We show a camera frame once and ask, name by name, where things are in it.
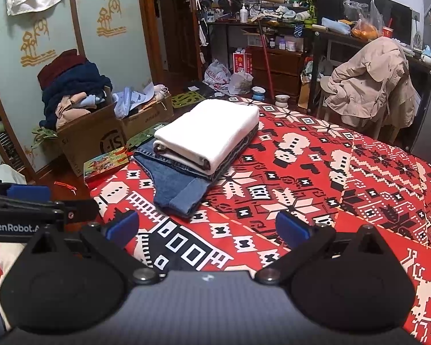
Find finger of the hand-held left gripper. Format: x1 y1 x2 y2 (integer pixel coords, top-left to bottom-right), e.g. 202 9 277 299
63 198 100 224
5 185 51 204

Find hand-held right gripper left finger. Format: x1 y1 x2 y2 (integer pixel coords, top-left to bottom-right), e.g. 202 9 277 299
21 209 160 287

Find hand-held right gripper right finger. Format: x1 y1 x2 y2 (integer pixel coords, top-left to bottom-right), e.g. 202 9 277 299
254 211 399 285

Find white knit vest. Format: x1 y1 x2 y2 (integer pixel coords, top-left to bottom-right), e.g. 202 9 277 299
153 99 261 176

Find red patterned blanket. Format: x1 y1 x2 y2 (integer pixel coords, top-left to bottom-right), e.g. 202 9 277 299
0 95 431 344

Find colourful picture box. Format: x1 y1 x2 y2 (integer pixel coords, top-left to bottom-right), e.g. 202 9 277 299
83 149 130 184

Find folded blue jeans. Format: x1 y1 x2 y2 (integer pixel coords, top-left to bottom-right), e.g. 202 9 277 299
133 122 261 219

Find green patterned paper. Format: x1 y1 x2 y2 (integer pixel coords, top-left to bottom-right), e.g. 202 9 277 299
126 124 166 152

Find navy folded garment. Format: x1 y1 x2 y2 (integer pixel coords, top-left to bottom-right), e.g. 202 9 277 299
41 60 113 130

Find small brown cardboard box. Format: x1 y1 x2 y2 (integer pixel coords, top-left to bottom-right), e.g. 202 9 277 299
121 93 175 141

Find light blue cloth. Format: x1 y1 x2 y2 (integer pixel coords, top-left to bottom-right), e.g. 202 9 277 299
113 83 155 119

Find dark red folded garment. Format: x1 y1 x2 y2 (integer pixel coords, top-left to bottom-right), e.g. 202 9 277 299
37 48 88 90

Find green plastic basket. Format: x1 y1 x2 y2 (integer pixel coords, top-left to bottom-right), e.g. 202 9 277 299
170 91 206 109

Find wooden drawer cabinet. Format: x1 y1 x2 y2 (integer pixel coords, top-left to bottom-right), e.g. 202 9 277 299
248 46 306 97

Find white plastic bag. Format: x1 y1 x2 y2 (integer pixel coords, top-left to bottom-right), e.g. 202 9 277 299
204 59 254 96

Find beige jacket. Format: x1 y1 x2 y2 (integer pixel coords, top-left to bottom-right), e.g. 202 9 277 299
325 37 422 128

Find red and white box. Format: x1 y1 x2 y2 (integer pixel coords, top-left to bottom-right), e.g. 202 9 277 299
233 48 255 76

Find pale blue folded towel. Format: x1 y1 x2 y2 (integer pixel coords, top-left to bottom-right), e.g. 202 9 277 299
320 17 354 36

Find plastic bag of oranges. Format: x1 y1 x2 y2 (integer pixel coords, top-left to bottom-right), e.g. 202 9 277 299
345 0 384 41

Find cluttered metal shelf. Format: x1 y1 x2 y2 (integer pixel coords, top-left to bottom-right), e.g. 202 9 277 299
201 0 349 54

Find black monitor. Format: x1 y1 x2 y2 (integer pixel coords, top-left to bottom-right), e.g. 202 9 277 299
348 0 413 45

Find red broom handle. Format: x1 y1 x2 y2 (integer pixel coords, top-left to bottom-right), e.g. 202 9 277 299
257 18 275 99

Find wooden door frame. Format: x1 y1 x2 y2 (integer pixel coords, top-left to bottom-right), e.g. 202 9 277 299
136 0 205 90

